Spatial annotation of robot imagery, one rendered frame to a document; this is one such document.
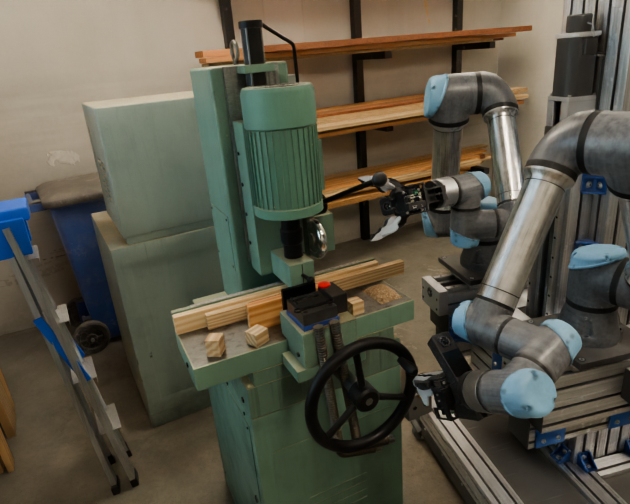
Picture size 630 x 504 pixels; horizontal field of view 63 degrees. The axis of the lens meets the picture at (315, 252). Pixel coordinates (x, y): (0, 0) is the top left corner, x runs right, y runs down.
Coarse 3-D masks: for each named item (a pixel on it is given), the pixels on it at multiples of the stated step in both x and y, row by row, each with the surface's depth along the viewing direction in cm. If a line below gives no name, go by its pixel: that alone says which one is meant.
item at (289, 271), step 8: (280, 248) 142; (272, 256) 141; (280, 256) 137; (304, 256) 135; (272, 264) 142; (280, 264) 136; (288, 264) 131; (296, 264) 131; (304, 264) 132; (312, 264) 133; (280, 272) 138; (288, 272) 132; (296, 272) 131; (304, 272) 132; (312, 272) 134; (288, 280) 133; (296, 280) 132; (304, 280) 133
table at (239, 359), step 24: (360, 288) 145; (384, 312) 133; (408, 312) 137; (192, 336) 127; (240, 336) 126; (360, 336) 132; (192, 360) 117; (216, 360) 116; (240, 360) 118; (264, 360) 121; (288, 360) 120; (216, 384) 118
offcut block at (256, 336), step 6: (246, 330) 121; (252, 330) 121; (258, 330) 121; (264, 330) 121; (246, 336) 121; (252, 336) 120; (258, 336) 120; (264, 336) 121; (252, 342) 120; (258, 342) 120; (264, 342) 122
